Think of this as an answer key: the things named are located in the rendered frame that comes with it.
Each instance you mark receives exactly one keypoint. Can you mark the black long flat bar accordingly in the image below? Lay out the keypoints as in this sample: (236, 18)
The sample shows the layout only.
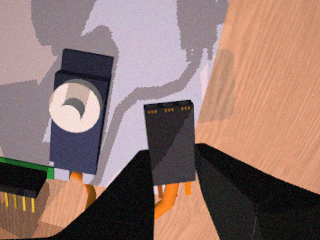
(23, 178)

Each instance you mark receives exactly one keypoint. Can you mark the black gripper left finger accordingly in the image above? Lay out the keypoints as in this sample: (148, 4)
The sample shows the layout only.
(124, 211)

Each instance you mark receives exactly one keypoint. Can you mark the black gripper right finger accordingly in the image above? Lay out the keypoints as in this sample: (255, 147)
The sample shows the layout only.
(248, 204)

